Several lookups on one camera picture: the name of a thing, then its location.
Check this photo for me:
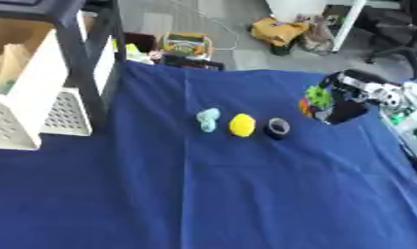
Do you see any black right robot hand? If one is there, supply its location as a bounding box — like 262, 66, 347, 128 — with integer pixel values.
315, 68, 392, 126

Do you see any green spiky toy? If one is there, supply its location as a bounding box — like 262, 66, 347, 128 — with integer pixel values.
303, 85, 334, 110

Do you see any orange toy piece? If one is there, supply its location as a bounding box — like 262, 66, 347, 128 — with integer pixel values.
297, 96, 317, 118

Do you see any pale drawer with pierced front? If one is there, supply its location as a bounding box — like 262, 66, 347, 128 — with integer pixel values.
0, 18, 71, 152
39, 36, 119, 137

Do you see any black tape roll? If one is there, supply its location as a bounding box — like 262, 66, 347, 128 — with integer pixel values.
263, 117, 294, 141

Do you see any brown bag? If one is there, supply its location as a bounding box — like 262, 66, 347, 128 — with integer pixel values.
295, 14, 339, 54

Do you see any black office chair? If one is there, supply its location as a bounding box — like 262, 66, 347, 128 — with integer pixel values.
352, 0, 417, 81

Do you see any white desk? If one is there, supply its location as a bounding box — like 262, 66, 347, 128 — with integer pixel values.
263, 0, 402, 53

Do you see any yellow toy lemon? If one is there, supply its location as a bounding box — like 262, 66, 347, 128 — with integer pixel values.
226, 113, 258, 138

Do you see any yellow bag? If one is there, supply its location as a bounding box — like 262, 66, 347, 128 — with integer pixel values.
249, 17, 312, 47

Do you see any light blue soft toy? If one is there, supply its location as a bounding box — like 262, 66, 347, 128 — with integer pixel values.
194, 107, 224, 133

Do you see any black crate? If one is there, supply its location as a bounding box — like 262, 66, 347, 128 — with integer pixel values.
158, 53, 227, 71

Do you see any colourful toy box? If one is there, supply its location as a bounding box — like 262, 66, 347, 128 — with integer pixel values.
158, 31, 217, 60

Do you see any white floor cable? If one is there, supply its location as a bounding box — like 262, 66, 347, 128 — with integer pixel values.
168, 0, 242, 52

